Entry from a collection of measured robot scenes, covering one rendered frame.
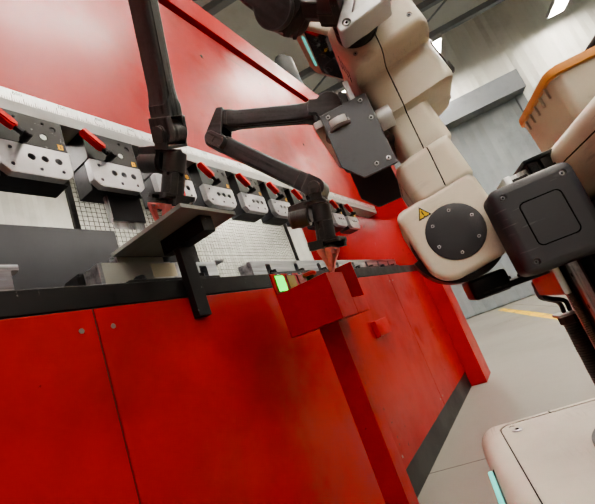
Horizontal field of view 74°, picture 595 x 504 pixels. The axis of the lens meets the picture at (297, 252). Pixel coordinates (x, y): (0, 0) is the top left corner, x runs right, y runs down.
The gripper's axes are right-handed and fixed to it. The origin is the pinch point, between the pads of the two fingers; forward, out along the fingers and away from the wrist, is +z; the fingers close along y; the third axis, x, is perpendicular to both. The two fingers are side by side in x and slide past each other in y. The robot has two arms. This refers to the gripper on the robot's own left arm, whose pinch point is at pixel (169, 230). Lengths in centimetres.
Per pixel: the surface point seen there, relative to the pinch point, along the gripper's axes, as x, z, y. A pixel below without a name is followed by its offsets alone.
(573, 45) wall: 110, -406, -843
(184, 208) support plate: 14.3, -5.2, 8.9
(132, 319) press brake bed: 12.9, 17.8, 19.0
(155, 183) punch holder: -17.9, -13.2, -9.0
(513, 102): 21, -295, -806
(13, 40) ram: -35, -43, 22
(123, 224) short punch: -14.7, -0.5, 2.9
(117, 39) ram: -45, -61, -12
